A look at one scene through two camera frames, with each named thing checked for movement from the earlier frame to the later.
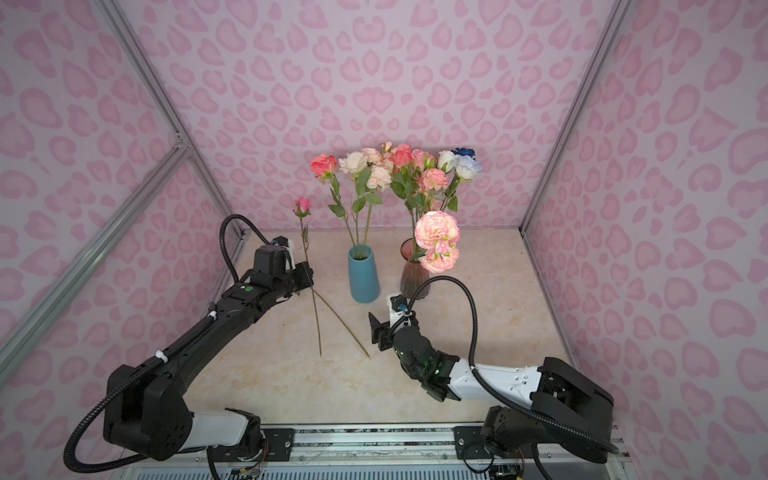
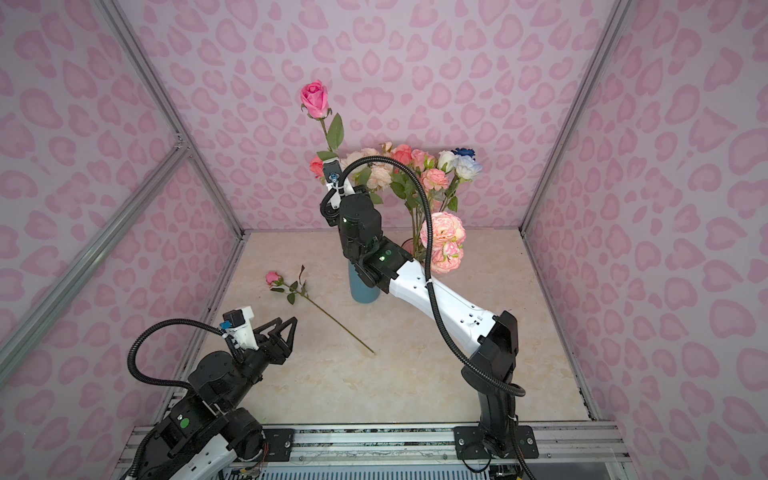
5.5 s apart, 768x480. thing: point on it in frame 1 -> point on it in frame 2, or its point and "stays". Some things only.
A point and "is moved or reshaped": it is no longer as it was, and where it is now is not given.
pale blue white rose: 463,167 stays
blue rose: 464,152 stays
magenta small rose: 342,322 is moved or reshaped
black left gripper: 305,272 -> 265,346
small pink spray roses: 436,231 stays
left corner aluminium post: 122,28 stays
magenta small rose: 303,209 -> 315,102
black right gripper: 380,332 -> 331,214
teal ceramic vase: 364,283 stays
